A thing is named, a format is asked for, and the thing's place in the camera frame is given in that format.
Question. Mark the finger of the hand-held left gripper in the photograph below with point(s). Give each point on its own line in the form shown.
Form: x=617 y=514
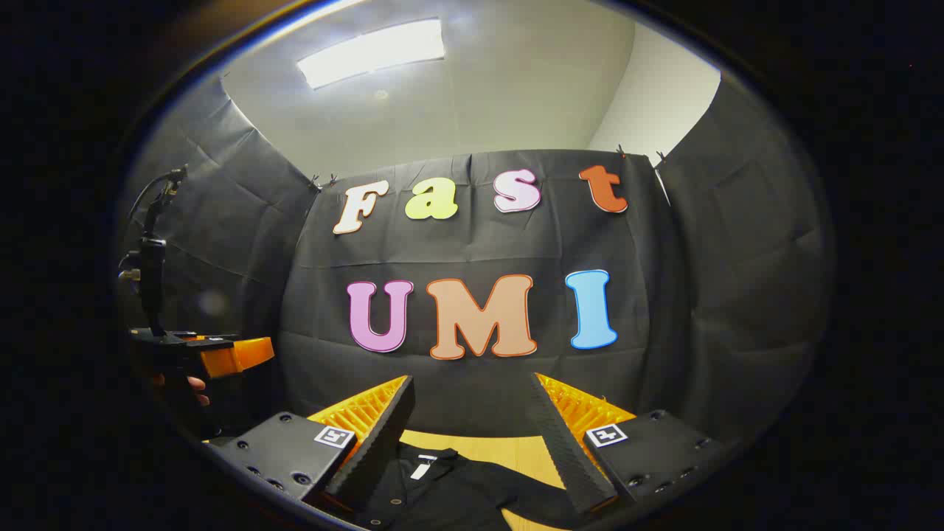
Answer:
x=240 y=356

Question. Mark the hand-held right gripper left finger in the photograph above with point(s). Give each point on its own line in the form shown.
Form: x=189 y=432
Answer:
x=376 y=442

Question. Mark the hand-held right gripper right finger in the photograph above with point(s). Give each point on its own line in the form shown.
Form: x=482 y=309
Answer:
x=564 y=450

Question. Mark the black button shirt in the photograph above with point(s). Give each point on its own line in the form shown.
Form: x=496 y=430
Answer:
x=457 y=494

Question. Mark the black backdrop cloth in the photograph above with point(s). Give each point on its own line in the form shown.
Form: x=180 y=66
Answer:
x=479 y=383

